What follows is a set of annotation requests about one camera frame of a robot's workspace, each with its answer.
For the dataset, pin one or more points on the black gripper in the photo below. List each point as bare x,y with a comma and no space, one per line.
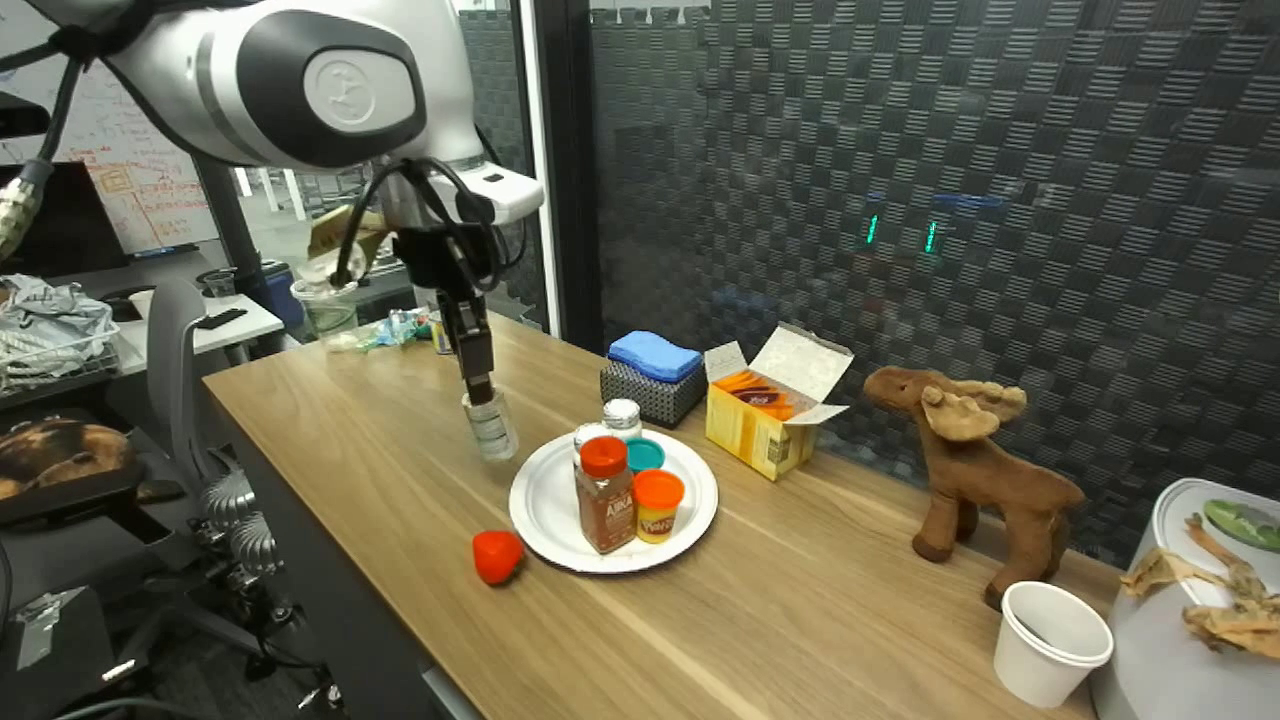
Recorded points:
445,266

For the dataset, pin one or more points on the white pill bottle green label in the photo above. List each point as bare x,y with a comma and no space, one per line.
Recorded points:
491,430

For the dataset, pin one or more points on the white pill bottle blue label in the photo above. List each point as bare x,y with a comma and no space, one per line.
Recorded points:
620,419

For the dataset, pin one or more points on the brown spice bottle orange lid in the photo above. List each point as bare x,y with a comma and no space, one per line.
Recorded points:
605,505

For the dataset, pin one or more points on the teal lid dough tub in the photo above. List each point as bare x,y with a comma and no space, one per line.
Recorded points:
647,456

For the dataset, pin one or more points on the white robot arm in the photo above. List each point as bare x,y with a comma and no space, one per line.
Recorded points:
201,83

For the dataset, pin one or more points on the crumpled teal plastic bag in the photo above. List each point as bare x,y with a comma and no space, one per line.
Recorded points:
386,331

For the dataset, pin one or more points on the white paper plate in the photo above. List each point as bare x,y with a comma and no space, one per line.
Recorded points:
547,512

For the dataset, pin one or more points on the blue sponge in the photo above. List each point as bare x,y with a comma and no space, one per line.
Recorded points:
654,357

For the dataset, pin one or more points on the red knitted ball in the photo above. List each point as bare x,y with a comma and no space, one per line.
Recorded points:
496,558

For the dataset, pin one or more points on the grey table side panel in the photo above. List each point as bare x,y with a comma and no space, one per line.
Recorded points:
386,627

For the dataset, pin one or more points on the open yellow cardboard box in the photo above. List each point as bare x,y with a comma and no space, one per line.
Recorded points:
761,425

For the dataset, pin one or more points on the folded denim cloth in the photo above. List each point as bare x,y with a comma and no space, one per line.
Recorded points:
52,332

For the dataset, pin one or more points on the brown moose plush toy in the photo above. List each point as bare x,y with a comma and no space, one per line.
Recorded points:
984,487

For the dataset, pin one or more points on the small white paper cup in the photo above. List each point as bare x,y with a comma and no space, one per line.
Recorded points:
1046,654

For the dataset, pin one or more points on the white plastic bucket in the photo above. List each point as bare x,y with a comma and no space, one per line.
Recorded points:
1174,641

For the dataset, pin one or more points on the white window frame post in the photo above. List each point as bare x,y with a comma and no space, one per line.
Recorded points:
538,132

